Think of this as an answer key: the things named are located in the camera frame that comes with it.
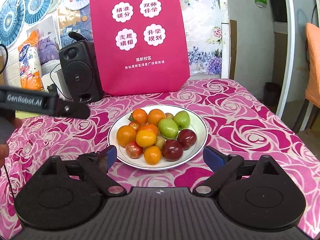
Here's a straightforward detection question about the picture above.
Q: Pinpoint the small red apple back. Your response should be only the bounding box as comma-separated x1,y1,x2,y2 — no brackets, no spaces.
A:
125,141,143,159

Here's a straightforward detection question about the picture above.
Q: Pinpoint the large orange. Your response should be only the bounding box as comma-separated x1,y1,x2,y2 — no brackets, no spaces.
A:
148,109,166,126
116,125,137,147

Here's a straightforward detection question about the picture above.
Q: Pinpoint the dark red plum back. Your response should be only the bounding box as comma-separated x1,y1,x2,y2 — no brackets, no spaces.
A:
177,129,197,150

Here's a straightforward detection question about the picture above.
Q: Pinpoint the dark red plum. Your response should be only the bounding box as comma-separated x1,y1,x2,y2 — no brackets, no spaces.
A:
177,129,197,150
162,140,183,161

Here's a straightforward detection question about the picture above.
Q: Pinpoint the dark red plum front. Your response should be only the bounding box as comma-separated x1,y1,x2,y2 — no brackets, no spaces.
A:
162,140,183,161

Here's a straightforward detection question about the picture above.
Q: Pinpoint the yellow orange small fruit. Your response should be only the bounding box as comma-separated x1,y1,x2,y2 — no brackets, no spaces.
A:
136,130,157,148

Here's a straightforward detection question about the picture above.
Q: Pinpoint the small orange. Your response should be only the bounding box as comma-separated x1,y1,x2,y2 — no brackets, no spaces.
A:
144,146,162,165

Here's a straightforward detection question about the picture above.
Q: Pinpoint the green apple back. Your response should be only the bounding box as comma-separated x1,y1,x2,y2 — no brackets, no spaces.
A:
173,111,190,130

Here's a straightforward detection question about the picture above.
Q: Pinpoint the green apple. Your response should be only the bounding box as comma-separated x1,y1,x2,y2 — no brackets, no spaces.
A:
173,111,190,130
158,118,179,139

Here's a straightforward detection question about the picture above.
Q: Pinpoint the mandarin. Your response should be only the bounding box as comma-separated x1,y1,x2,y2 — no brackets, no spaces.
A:
138,124,159,136
129,108,148,126

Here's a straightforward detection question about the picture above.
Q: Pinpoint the green apple front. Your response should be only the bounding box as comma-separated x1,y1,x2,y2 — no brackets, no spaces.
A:
158,118,179,139

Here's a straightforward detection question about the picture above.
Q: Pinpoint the brown kiwi front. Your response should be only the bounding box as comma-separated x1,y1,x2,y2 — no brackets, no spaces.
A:
154,136,165,150

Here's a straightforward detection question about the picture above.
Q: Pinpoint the brown kiwi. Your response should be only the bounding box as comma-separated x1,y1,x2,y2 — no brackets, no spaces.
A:
154,136,165,150
165,113,174,120

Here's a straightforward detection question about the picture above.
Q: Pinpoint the large orange front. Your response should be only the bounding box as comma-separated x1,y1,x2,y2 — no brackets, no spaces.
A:
148,109,166,126

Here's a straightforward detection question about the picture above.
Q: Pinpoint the red yellow apple front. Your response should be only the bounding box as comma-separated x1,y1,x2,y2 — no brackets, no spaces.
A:
129,121,140,132

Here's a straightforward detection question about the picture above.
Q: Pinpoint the mandarin back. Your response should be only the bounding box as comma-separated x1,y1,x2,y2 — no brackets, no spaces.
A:
138,124,159,136

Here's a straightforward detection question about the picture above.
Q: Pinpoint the person's left hand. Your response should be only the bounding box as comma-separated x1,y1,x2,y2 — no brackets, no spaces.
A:
0,117,24,169

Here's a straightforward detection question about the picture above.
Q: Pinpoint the white coffee cup box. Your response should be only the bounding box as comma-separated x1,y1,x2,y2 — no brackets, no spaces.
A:
41,70,72,101

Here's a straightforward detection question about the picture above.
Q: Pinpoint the orange paper cup pack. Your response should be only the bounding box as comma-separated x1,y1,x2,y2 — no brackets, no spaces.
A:
18,30,43,91

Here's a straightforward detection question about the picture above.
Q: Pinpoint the black speaker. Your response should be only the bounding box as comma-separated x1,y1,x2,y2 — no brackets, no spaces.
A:
59,40,104,103

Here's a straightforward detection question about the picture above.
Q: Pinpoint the pink rose tablecloth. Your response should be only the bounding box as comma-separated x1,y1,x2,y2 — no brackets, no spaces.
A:
1,79,319,239

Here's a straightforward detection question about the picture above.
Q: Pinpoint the bedding poster purple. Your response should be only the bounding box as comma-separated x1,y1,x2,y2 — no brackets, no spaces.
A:
27,16,60,75

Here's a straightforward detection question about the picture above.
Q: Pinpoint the white ceramic plate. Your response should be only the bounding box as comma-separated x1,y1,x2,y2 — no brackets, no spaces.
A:
107,105,208,171

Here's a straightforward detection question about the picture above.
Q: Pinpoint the black microphone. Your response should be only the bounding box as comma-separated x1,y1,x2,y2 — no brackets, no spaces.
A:
68,31,88,43

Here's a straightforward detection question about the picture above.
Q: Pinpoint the black trash bin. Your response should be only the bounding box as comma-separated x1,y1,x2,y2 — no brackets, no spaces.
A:
264,82,281,107

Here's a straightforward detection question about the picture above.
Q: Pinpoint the blue paper fan left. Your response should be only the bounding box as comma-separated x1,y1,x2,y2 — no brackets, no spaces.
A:
1,0,25,48

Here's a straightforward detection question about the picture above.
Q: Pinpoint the blue paper fan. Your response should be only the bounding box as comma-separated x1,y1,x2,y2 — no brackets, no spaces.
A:
24,0,52,25
1,0,25,48

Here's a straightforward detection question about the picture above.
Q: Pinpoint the bedding poster blue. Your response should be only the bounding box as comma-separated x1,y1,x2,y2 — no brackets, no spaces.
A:
58,5,93,48

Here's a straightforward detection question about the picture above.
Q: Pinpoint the blue paper fan right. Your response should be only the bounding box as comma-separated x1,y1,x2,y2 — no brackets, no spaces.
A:
24,0,52,25

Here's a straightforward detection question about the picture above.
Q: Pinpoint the pink tote bag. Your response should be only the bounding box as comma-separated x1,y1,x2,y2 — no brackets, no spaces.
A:
90,0,190,96

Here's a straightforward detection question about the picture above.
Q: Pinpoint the orange chair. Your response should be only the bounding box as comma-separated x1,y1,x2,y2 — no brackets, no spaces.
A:
293,23,319,133

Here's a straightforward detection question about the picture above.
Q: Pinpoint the black speaker cable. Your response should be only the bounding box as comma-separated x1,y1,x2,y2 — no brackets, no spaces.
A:
49,63,74,103

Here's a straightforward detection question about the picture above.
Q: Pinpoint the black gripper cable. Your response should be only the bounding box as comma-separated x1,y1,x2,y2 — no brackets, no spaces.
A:
0,43,9,75

